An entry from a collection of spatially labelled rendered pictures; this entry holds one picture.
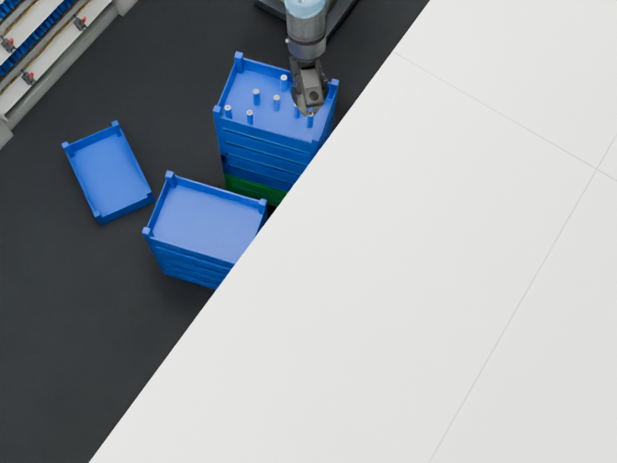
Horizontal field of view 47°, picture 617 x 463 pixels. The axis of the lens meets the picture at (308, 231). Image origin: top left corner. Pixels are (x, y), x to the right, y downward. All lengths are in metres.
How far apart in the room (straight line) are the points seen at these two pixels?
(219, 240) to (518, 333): 1.56
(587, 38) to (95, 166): 2.07
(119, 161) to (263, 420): 2.08
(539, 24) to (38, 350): 2.00
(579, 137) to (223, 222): 1.54
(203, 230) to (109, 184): 0.56
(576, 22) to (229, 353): 0.43
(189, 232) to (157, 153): 0.55
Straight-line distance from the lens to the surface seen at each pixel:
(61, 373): 2.38
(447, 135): 0.61
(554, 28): 0.70
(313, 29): 1.66
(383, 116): 0.61
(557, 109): 0.65
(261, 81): 2.09
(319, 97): 1.72
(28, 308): 2.46
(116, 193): 2.51
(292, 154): 2.03
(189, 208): 2.10
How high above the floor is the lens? 2.26
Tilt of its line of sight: 70 degrees down
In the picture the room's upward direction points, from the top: 7 degrees clockwise
